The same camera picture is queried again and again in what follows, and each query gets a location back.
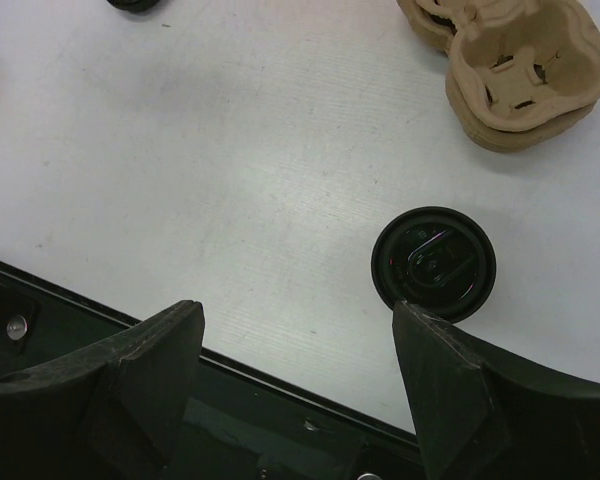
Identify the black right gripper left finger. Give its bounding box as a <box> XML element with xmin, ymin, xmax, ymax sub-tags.
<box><xmin>0</xmin><ymin>300</ymin><xmax>204</xmax><ymax>479</ymax></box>

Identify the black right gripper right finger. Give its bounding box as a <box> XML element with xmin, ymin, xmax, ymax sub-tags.
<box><xmin>392</xmin><ymin>302</ymin><xmax>600</xmax><ymax>479</ymax></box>

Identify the black plastic cup lid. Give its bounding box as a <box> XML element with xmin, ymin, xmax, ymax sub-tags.
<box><xmin>370</xmin><ymin>206</ymin><xmax>497</xmax><ymax>323</ymax></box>

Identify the brown cardboard cup carrier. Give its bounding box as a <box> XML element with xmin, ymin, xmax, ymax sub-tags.
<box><xmin>399</xmin><ymin>1</ymin><xmax>600</xmax><ymax>153</ymax></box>

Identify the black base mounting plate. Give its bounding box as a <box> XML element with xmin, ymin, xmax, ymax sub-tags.
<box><xmin>0</xmin><ymin>262</ymin><xmax>425</xmax><ymax>479</ymax></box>

